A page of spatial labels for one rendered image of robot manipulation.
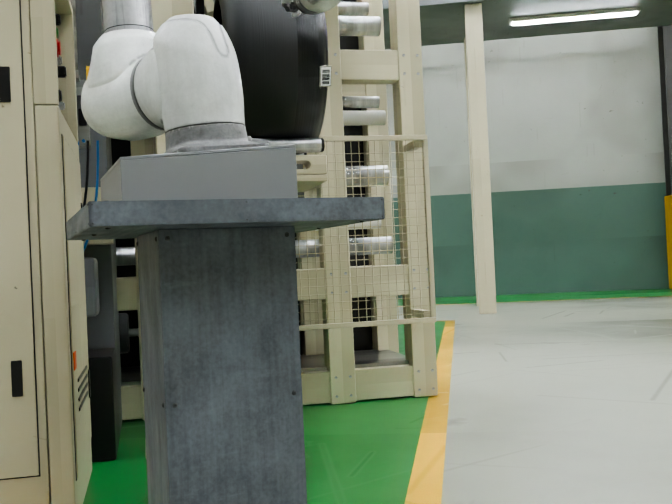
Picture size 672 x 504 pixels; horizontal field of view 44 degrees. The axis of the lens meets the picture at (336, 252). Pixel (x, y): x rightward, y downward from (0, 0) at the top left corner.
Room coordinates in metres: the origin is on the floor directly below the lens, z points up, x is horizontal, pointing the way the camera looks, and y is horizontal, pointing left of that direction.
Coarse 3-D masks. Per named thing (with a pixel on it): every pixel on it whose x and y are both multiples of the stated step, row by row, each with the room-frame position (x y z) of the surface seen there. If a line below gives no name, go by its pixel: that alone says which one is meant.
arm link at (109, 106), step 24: (120, 0) 1.68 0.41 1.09; (144, 0) 1.71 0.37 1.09; (120, 24) 1.68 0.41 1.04; (144, 24) 1.70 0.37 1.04; (96, 48) 1.68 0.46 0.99; (120, 48) 1.65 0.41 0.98; (144, 48) 1.66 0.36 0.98; (96, 72) 1.68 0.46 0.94; (120, 72) 1.64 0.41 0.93; (96, 96) 1.68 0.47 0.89; (120, 96) 1.63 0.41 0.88; (96, 120) 1.70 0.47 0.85; (120, 120) 1.66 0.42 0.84; (144, 120) 1.64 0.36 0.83
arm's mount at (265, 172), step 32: (128, 160) 1.42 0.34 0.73; (160, 160) 1.44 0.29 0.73; (192, 160) 1.46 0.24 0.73; (224, 160) 1.48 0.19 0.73; (256, 160) 1.51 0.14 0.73; (288, 160) 1.53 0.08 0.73; (128, 192) 1.42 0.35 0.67; (160, 192) 1.44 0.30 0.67; (192, 192) 1.46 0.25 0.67; (224, 192) 1.48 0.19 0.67; (256, 192) 1.51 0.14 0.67; (288, 192) 1.53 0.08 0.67
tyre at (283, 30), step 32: (224, 0) 2.44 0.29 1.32; (256, 0) 2.40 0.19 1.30; (256, 32) 2.37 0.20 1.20; (288, 32) 2.39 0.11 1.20; (320, 32) 2.43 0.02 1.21; (256, 64) 2.38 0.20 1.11; (288, 64) 2.40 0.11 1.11; (320, 64) 2.43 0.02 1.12; (256, 96) 2.41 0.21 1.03; (288, 96) 2.43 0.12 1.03; (320, 96) 2.47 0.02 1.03; (256, 128) 2.48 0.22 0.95; (288, 128) 2.51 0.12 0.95; (320, 128) 2.58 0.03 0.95
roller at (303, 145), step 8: (272, 144) 2.50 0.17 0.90; (280, 144) 2.51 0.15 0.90; (288, 144) 2.52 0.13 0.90; (296, 144) 2.52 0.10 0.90; (304, 144) 2.53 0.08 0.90; (312, 144) 2.53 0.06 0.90; (320, 144) 2.54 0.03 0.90; (296, 152) 2.54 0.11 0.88; (304, 152) 2.55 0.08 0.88; (312, 152) 2.56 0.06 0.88
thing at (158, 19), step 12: (156, 0) 2.51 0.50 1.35; (168, 0) 2.52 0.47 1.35; (180, 0) 2.52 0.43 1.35; (192, 0) 2.54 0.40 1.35; (156, 12) 2.51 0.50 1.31; (168, 12) 2.52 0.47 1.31; (180, 12) 2.52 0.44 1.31; (192, 12) 2.53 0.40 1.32; (156, 24) 2.51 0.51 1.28; (156, 144) 2.51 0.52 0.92
